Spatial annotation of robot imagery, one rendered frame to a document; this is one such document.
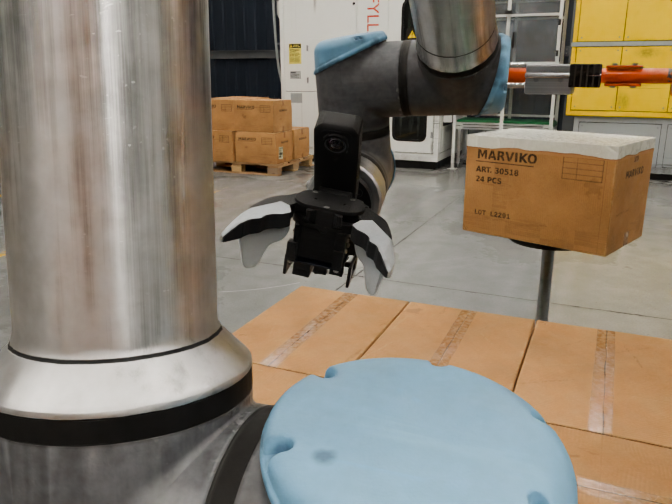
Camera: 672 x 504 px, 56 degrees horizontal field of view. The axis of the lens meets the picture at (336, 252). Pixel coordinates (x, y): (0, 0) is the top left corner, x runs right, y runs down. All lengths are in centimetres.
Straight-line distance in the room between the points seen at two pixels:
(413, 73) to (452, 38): 9
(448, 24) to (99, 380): 48
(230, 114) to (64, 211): 787
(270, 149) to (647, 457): 684
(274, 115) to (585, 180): 575
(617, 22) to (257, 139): 440
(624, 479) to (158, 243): 115
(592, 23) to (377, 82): 763
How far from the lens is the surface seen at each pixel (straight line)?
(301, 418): 32
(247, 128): 804
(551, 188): 253
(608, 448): 144
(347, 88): 78
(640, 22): 834
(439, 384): 35
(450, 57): 71
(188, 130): 34
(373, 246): 57
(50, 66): 33
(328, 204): 63
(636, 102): 834
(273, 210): 61
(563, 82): 106
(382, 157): 81
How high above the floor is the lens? 128
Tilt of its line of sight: 16 degrees down
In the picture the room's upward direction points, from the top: straight up
